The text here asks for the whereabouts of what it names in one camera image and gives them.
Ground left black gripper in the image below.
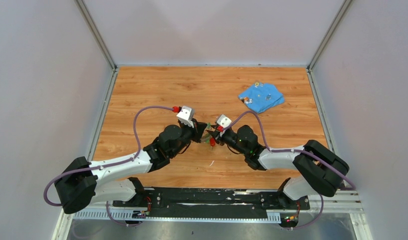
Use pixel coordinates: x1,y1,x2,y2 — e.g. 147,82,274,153
170,118,207,158

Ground bunch of coloured keys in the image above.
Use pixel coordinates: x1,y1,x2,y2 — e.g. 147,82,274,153
203,122,217,150

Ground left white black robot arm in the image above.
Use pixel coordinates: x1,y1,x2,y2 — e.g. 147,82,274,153
54,121,207,214

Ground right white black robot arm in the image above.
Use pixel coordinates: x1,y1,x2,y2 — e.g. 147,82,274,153
208,125,350,209

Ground blue folded cloth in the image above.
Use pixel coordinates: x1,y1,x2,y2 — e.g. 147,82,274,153
238,82,285,114

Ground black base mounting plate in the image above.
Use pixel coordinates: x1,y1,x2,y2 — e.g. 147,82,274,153
110,187,310,217

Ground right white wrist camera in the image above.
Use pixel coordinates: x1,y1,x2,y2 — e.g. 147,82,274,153
215,114,232,132

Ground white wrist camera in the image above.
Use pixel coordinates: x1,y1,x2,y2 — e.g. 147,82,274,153
172,105,195,129
215,114,232,132

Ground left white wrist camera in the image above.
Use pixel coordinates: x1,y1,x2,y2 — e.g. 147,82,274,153
172,105,195,129

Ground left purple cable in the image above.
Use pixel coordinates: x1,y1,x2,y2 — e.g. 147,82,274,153
43,105,180,227

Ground slotted aluminium rail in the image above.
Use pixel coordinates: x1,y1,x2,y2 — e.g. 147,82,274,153
72,208,281,224

